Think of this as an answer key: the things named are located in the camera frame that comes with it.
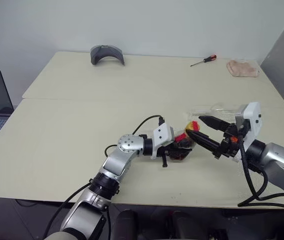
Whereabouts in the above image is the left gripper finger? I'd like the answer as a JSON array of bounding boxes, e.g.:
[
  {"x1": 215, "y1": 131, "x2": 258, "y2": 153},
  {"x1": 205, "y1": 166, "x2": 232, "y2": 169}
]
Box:
[
  {"x1": 169, "y1": 149, "x2": 191, "y2": 161},
  {"x1": 173, "y1": 140, "x2": 192, "y2": 151}
]

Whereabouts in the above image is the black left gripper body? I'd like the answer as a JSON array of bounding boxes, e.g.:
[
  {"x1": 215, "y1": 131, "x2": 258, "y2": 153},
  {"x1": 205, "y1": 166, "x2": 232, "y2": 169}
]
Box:
[{"x1": 156, "y1": 142, "x2": 176, "y2": 168}]

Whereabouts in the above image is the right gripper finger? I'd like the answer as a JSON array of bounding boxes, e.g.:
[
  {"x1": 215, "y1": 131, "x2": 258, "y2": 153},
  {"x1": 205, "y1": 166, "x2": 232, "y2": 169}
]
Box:
[
  {"x1": 198, "y1": 115, "x2": 233, "y2": 132},
  {"x1": 186, "y1": 130, "x2": 224, "y2": 154}
]

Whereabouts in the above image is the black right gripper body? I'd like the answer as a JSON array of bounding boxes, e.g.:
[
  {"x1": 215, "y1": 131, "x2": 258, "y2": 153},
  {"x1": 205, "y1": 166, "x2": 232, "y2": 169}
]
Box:
[{"x1": 213, "y1": 121, "x2": 245, "y2": 160}]

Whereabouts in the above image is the plastic bottle with dark drink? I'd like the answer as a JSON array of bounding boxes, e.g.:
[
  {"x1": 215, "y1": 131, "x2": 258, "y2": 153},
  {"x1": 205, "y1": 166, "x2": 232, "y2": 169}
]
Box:
[{"x1": 168, "y1": 120, "x2": 200, "y2": 163}]

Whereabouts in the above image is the pink crumpled cloth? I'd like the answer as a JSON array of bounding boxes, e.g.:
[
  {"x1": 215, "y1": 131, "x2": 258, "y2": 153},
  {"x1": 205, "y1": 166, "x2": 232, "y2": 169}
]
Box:
[{"x1": 226, "y1": 58, "x2": 261, "y2": 78}]

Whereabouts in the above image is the dark rounded shape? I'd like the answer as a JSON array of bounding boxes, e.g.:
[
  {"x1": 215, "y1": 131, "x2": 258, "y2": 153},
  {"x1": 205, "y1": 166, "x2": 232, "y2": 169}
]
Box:
[{"x1": 116, "y1": 209, "x2": 139, "y2": 240}]

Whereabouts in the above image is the gray curved headrest pad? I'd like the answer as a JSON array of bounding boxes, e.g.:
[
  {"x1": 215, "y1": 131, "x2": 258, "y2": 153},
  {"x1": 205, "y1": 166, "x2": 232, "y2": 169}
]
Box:
[{"x1": 90, "y1": 44, "x2": 125, "y2": 67}]

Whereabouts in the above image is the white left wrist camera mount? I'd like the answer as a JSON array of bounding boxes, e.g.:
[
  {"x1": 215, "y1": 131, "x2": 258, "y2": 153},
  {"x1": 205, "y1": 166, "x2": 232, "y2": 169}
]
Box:
[{"x1": 150, "y1": 124, "x2": 175, "y2": 161}]

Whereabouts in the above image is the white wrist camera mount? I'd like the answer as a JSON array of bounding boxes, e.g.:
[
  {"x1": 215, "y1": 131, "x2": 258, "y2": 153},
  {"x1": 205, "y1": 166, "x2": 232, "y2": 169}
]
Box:
[
  {"x1": 231, "y1": 101, "x2": 262, "y2": 164},
  {"x1": 150, "y1": 124, "x2": 175, "y2": 161}
]

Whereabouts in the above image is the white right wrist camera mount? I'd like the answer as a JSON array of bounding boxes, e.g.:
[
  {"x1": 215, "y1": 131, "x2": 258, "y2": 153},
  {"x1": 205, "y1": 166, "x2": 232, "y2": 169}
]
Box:
[{"x1": 231, "y1": 101, "x2": 262, "y2": 164}]

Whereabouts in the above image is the red black handled screwdriver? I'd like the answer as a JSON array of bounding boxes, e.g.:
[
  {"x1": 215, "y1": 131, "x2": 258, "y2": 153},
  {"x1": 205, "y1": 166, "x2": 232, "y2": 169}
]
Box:
[{"x1": 190, "y1": 54, "x2": 217, "y2": 68}]

